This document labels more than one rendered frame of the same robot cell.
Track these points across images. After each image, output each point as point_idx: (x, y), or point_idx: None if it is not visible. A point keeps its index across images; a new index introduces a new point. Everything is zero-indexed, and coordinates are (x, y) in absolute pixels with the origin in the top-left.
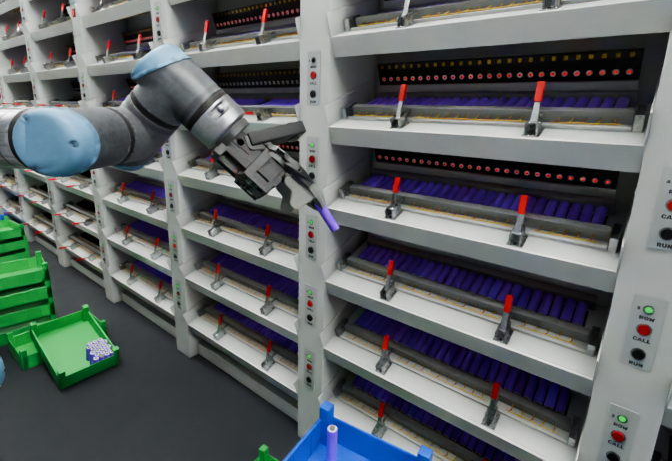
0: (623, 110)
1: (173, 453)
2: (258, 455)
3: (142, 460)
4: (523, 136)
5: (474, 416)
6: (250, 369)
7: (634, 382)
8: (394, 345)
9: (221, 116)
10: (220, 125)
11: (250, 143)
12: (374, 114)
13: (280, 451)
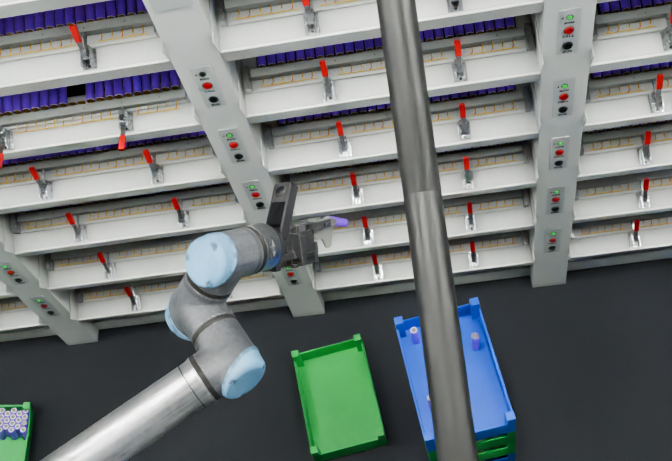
0: (516, 33)
1: (216, 417)
2: (282, 358)
3: (200, 443)
4: (455, 82)
5: (459, 228)
6: None
7: (559, 174)
8: (366, 214)
9: (275, 252)
10: (277, 257)
11: (284, 240)
12: (281, 75)
13: (295, 340)
